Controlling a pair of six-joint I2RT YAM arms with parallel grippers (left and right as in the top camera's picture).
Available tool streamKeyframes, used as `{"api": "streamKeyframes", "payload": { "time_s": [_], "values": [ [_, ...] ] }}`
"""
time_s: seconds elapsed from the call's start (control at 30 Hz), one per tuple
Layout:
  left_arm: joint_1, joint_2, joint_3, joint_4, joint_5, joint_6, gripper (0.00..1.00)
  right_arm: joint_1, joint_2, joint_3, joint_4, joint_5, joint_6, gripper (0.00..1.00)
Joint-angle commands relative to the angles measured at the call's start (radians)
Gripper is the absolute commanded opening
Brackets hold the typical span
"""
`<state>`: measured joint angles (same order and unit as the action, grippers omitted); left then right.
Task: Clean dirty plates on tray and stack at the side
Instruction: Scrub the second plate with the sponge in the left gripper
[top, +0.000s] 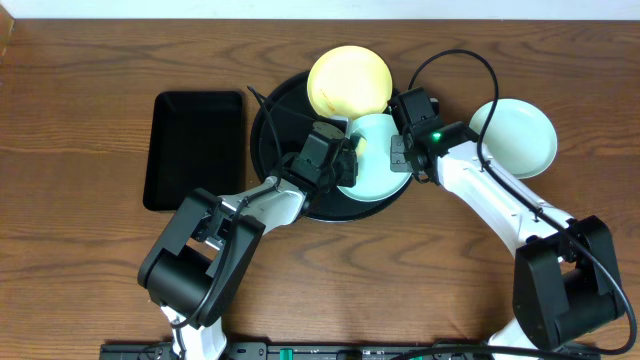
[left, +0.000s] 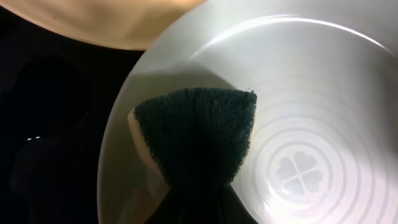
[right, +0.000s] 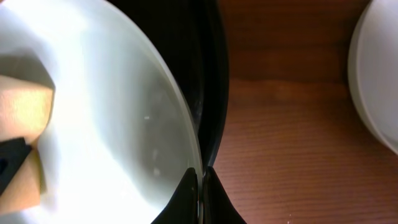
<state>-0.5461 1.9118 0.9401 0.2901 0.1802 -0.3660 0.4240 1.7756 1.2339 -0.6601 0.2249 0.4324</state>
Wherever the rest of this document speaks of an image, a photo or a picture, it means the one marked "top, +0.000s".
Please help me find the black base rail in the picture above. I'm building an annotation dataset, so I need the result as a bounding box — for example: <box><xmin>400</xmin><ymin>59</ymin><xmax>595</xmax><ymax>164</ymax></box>
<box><xmin>98</xmin><ymin>341</ymin><xmax>601</xmax><ymax>360</ymax></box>

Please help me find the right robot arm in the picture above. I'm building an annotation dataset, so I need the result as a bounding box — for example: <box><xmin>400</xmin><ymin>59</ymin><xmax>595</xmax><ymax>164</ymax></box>
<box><xmin>391</xmin><ymin>115</ymin><xmax>638</xmax><ymax>359</ymax></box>

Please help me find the yellow plastic plate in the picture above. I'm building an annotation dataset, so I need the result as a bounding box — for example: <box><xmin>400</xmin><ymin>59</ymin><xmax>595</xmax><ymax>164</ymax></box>
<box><xmin>307</xmin><ymin>45</ymin><xmax>393</xmax><ymax>120</ymax></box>

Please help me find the yellow green sponge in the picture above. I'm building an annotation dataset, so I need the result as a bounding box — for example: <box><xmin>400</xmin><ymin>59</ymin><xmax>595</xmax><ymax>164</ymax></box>
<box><xmin>350</xmin><ymin>135</ymin><xmax>368</xmax><ymax>157</ymax></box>

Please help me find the black rectangular tray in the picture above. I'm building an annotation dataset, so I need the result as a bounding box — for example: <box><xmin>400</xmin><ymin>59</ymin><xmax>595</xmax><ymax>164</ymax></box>
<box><xmin>142</xmin><ymin>91</ymin><xmax>245</xmax><ymax>211</ymax></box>

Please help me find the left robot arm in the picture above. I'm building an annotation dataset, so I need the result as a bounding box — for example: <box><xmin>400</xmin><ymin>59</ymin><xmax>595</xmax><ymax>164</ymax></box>
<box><xmin>137</xmin><ymin>148</ymin><xmax>357</xmax><ymax>359</ymax></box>

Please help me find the round black tray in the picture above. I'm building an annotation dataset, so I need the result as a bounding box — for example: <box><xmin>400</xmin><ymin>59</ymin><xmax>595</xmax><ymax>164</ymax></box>
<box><xmin>250</xmin><ymin>71</ymin><xmax>411</xmax><ymax>222</ymax></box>

